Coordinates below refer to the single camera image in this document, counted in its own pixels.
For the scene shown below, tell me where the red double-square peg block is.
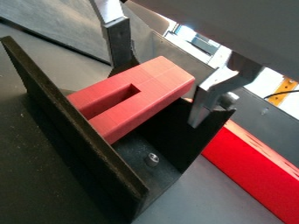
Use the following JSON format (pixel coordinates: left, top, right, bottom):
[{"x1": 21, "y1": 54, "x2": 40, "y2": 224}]
[{"x1": 67, "y1": 56, "x2": 195, "y2": 144}]

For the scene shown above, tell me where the black curved regrasp stand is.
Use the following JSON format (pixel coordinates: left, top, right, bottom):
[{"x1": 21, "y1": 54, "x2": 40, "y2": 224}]
[{"x1": 1, "y1": 37, "x2": 231, "y2": 220}]

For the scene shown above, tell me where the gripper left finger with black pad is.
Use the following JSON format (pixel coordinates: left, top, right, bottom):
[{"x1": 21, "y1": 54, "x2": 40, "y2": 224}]
[{"x1": 89, "y1": 0, "x2": 139, "y2": 76}]

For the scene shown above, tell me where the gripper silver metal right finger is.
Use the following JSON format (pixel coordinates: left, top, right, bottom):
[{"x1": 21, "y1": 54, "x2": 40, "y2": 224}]
[{"x1": 188, "y1": 52, "x2": 263, "y2": 128}]

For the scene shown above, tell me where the red shape-hole board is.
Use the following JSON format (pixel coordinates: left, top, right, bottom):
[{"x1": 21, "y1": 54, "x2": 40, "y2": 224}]
[{"x1": 203, "y1": 120, "x2": 299, "y2": 224}]

